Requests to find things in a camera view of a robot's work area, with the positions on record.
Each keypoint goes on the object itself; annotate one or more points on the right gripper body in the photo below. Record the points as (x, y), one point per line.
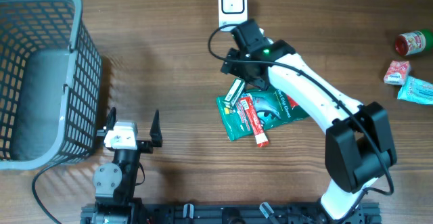
(237, 65)

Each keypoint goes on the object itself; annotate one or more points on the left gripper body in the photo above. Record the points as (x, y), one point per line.
(145, 147)

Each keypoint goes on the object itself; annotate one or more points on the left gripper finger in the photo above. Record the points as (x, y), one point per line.
(155, 131)
(110, 119)

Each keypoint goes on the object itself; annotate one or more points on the red toothpaste tube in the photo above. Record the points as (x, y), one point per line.
(259, 133)

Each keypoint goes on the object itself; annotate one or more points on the green 3M gloves package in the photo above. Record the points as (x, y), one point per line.
(273, 107)

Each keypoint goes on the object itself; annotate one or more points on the red white small packet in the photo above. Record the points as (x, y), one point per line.
(397, 72)

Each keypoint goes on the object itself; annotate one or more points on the light green wipes packet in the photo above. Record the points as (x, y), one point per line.
(416, 90)

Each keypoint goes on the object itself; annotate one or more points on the green lid plastic jar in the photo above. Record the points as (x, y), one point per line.
(415, 42)

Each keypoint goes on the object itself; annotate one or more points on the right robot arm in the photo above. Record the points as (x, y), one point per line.
(359, 148)

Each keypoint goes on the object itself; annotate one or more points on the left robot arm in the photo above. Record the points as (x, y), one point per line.
(115, 182)

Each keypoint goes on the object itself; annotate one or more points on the grey plastic shopping basket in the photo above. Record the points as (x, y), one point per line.
(51, 75)

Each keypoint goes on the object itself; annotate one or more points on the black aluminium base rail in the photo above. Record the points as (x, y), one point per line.
(292, 213)

